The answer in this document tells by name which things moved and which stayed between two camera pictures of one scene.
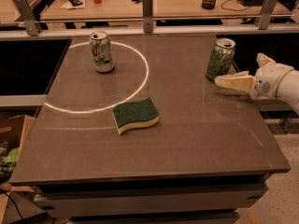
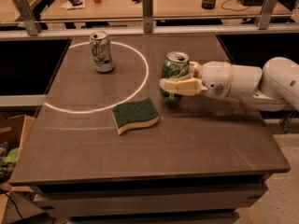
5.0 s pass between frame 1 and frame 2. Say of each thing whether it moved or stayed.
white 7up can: stayed
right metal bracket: stayed
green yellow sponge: stayed
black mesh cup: stayed
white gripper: moved
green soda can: moved
